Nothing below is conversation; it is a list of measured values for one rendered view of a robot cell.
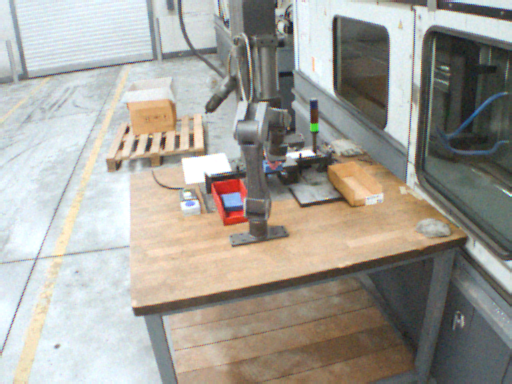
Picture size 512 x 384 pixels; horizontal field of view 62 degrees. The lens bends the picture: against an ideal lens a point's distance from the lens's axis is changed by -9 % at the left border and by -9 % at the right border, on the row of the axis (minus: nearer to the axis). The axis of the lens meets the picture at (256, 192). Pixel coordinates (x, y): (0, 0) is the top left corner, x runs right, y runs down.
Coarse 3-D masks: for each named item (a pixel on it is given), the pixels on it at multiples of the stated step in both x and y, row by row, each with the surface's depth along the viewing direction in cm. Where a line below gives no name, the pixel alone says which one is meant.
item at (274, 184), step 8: (288, 152) 224; (320, 152) 221; (232, 160) 219; (240, 160) 218; (232, 168) 210; (240, 168) 210; (304, 168) 205; (312, 168) 205; (272, 176) 200; (304, 176) 198; (312, 176) 197; (320, 176) 197; (200, 184) 197; (272, 184) 193; (280, 184) 192; (296, 184) 191; (272, 192) 186; (288, 192) 185; (208, 200) 183; (272, 200) 180; (280, 200) 180; (208, 208) 177; (216, 208) 177
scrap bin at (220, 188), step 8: (216, 184) 184; (224, 184) 185; (232, 184) 186; (240, 184) 185; (216, 192) 186; (224, 192) 186; (232, 192) 187; (240, 192) 187; (216, 200) 175; (224, 216) 170; (232, 216) 170; (240, 216) 165; (224, 224) 164; (232, 224) 165
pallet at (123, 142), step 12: (180, 120) 550; (120, 132) 516; (132, 132) 512; (168, 132) 501; (180, 132) 505; (192, 132) 502; (120, 144) 483; (132, 144) 476; (144, 144) 472; (156, 144) 469; (168, 144) 467; (180, 144) 464; (108, 156) 449; (120, 156) 448; (132, 156) 449; (144, 156) 449; (156, 156) 450; (108, 168) 448
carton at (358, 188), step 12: (336, 168) 190; (348, 168) 192; (360, 168) 186; (336, 180) 183; (348, 180) 191; (360, 180) 188; (372, 180) 176; (348, 192) 173; (360, 192) 180; (372, 192) 178; (360, 204) 171
